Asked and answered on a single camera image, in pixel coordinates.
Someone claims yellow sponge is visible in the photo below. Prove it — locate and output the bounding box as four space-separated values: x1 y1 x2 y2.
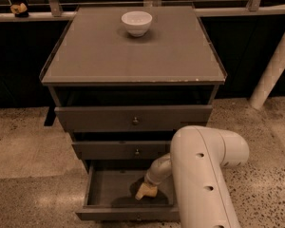
141 183 158 198

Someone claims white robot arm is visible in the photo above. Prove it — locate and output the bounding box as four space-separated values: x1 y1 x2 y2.
136 125 249 228

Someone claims grey top drawer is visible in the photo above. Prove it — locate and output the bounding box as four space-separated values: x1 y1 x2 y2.
54 90 214 133

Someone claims grey bottom drawer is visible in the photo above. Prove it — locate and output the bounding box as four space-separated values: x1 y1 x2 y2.
76 160 180 221

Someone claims small yellow black object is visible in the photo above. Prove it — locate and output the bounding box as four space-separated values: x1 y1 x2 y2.
10 2 29 17

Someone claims white diagonal pole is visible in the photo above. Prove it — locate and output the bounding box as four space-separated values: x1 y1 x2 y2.
249 32 285 110

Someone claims grey drawer cabinet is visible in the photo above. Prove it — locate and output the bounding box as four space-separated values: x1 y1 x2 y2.
39 5 228 173

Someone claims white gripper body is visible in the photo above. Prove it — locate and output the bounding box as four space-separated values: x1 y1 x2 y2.
144 161 171 186

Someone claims grey middle drawer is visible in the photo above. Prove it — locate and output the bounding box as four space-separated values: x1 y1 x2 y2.
72 130 176 160

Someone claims metal railing frame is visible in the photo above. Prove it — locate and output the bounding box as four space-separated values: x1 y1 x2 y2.
0 0 285 24

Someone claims grey drawer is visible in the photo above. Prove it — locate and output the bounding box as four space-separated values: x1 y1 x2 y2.
54 90 214 133
72 130 176 160
76 160 180 221

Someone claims white ceramic bowl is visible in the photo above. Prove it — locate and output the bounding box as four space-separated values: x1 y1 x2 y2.
122 11 153 37

